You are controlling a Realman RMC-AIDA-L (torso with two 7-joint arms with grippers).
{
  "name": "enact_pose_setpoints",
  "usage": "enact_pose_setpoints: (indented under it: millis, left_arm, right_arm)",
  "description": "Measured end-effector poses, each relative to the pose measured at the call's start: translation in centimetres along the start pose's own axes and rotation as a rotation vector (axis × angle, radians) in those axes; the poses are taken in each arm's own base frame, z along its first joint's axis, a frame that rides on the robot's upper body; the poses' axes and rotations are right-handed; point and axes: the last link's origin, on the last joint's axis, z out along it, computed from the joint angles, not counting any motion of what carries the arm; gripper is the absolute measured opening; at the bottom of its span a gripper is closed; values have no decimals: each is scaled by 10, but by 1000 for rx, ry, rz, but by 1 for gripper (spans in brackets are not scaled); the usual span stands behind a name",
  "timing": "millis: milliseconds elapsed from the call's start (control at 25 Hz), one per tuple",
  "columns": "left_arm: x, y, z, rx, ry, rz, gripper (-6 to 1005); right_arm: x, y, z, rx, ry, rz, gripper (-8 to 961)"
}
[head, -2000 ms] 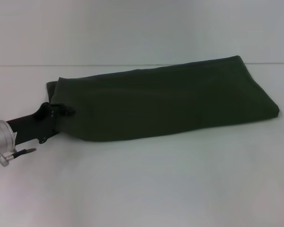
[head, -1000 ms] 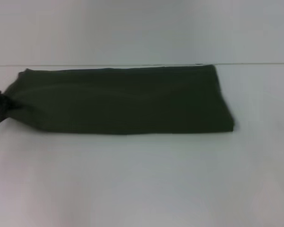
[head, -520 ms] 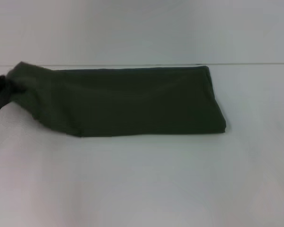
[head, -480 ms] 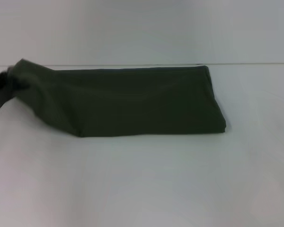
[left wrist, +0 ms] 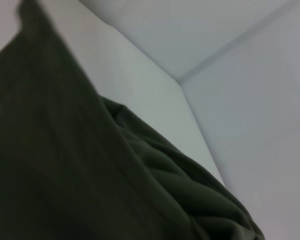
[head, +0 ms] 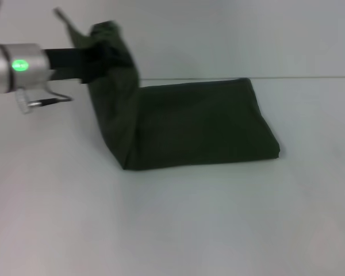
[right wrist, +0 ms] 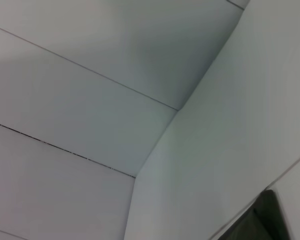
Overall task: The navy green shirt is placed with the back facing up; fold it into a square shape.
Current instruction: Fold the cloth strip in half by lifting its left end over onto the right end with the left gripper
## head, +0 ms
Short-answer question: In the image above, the left arm cable with plug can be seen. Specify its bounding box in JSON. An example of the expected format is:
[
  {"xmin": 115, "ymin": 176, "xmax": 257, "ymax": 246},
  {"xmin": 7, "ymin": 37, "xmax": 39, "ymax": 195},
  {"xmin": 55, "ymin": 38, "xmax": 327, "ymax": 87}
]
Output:
[{"xmin": 15, "ymin": 87, "xmax": 75, "ymax": 115}]

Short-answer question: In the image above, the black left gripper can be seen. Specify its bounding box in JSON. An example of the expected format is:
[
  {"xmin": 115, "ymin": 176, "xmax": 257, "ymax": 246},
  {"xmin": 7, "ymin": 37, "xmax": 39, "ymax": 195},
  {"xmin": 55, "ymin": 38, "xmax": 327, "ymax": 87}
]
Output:
[{"xmin": 42, "ymin": 45, "xmax": 133, "ymax": 85}]

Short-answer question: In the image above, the dark green t-shirt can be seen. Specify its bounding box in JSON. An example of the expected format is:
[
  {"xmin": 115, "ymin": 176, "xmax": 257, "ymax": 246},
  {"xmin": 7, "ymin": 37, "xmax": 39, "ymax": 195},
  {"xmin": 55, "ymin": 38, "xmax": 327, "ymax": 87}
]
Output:
[{"xmin": 52, "ymin": 7, "xmax": 282, "ymax": 171}]

